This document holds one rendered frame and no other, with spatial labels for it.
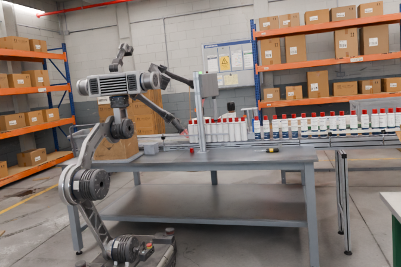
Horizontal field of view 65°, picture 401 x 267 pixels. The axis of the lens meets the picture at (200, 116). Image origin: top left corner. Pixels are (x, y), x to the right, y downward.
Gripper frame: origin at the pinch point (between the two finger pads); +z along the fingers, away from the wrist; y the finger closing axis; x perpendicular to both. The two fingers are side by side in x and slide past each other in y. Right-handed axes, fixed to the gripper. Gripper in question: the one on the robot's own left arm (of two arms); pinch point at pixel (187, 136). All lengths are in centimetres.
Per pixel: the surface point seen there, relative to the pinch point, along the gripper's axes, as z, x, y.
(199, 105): -10.8, -31.9, -16.5
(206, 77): -24, -51, -14
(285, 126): 48, -70, -3
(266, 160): 52, -49, -46
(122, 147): -28, 33, -41
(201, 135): 7.9, -15.4, -15.6
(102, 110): -171, 200, 277
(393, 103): 120, -157, 118
